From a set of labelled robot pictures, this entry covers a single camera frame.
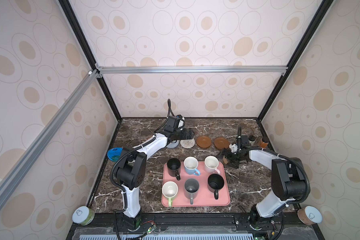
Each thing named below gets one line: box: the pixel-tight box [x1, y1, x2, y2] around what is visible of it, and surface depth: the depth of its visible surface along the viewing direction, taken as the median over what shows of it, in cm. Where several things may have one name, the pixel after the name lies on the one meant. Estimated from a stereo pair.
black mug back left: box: [167, 157, 181, 181], surface depth 88 cm
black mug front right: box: [207, 173, 225, 200], surface depth 81 cm
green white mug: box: [162, 181, 179, 208], surface depth 78 cm
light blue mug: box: [183, 156, 201, 176], surface depth 87 cm
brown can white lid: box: [297, 205, 323, 226], surface depth 73 cm
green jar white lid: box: [72, 205, 95, 226], surface depth 73 cm
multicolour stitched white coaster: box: [180, 138, 196, 149], surface depth 107 cm
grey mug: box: [184, 178, 200, 205], surface depth 78 cm
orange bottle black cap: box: [260, 137, 269, 148], surface depth 99 cm
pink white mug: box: [204, 155, 221, 175], surface depth 87 cm
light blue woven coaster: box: [166, 140, 180, 149], surface depth 105 cm
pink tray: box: [162, 161, 231, 207], surface depth 83 cm
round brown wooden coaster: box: [214, 137, 230, 150], surface depth 106 cm
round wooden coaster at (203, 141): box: [196, 135, 212, 148], surface depth 108 cm
